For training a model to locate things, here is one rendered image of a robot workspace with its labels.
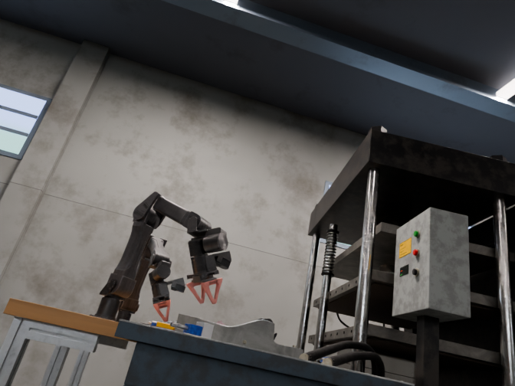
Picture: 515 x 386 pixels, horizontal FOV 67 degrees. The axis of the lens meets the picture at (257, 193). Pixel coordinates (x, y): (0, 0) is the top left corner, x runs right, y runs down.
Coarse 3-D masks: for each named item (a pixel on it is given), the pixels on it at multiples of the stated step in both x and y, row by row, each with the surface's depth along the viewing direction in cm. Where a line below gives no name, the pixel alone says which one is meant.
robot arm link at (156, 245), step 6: (150, 240) 181; (156, 240) 179; (162, 240) 183; (150, 246) 179; (156, 246) 172; (162, 246) 176; (156, 252) 163; (162, 252) 167; (156, 258) 161; (162, 258) 162; (168, 258) 163
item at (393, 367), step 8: (336, 352) 202; (344, 352) 202; (376, 352) 204; (368, 360) 202; (384, 360) 203; (392, 360) 203; (400, 360) 204; (408, 360) 204; (368, 368) 200; (392, 368) 201; (400, 368) 202; (408, 368) 202; (392, 376) 200; (400, 376) 200; (408, 376) 201
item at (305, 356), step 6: (342, 342) 144; (318, 348) 125; (324, 348) 128; (330, 348) 132; (336, 348) 136; (342, 348) 142; (306, 354) 115; (312, 354) 118; (318, 354) 121; (324, 354) 126; (330, 354) 132; (312, 360) 117
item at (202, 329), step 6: (174, 324) 114; (186, 324) 118; (192, 324) 116; (198, 324) 120; (204, 324) 118; (210, 324) 119; (186, 330) 116; (192, 330) 115; (198, 330) 116; (204, 330) 117; (210, 330) 118; (204, 336) 117; (210, 336) 118
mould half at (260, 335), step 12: (180, 324) 147; (216, 324) 149; (252, 324) 150; (264, 324) 151; (216, 336) 147; (228, 336) 148; (240, 336) 148; (252, 336) 148; (264, 336) 149; (264, 348) 147; (276, 348) 148; (288, 348) 148
